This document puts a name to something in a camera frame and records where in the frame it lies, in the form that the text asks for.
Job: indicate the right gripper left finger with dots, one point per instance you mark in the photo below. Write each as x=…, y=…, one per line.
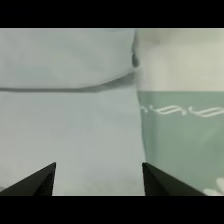
x=38, y=184

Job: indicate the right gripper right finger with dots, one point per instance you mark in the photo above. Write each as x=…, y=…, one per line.
x=163, y=184

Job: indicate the light grey shirt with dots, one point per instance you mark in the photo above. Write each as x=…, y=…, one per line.
x=66, y=126

